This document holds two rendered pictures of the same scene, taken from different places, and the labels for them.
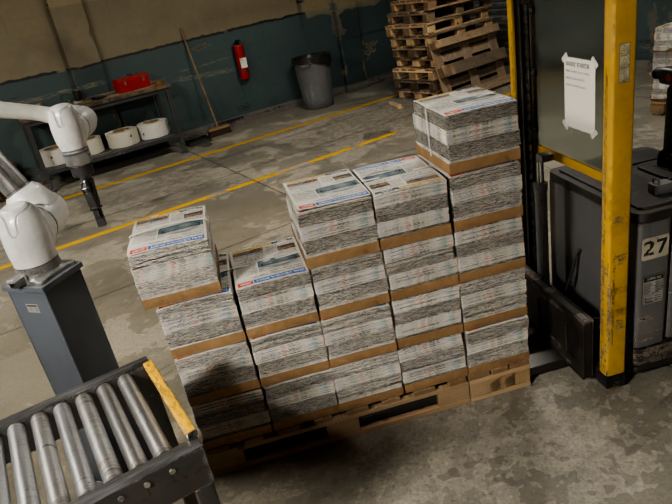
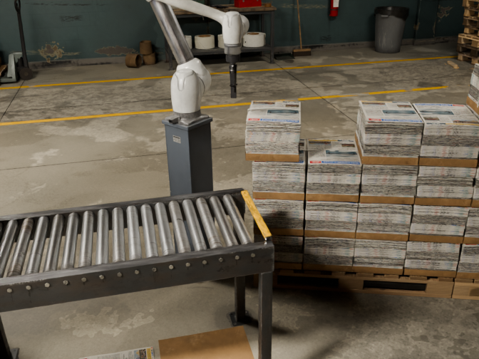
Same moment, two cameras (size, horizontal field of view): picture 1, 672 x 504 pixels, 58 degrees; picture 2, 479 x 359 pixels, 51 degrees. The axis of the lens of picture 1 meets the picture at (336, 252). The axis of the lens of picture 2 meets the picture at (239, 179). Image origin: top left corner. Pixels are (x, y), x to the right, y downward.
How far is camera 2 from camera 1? 0.50 m
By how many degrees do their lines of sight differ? 13
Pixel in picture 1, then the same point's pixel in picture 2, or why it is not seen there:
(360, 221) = (410, 140)
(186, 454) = (264, 248)
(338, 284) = (379, 181)
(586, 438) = not seen: outside the picture
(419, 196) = (459, 134)
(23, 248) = (183, 99)
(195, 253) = (289, 131)
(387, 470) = (375, 321)
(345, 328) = (374, 213)
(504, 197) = not seen: outside the picture
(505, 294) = not seen: outside the picture
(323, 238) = (379, 145)
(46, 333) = (179, 157)
